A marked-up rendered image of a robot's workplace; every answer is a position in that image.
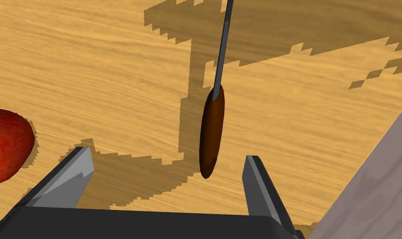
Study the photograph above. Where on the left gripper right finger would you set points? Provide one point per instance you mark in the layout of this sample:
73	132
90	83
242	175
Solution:
261	192

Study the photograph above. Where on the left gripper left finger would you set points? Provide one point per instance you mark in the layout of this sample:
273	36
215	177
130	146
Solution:
63	184

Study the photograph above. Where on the red apple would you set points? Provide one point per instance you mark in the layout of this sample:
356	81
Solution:
6	146

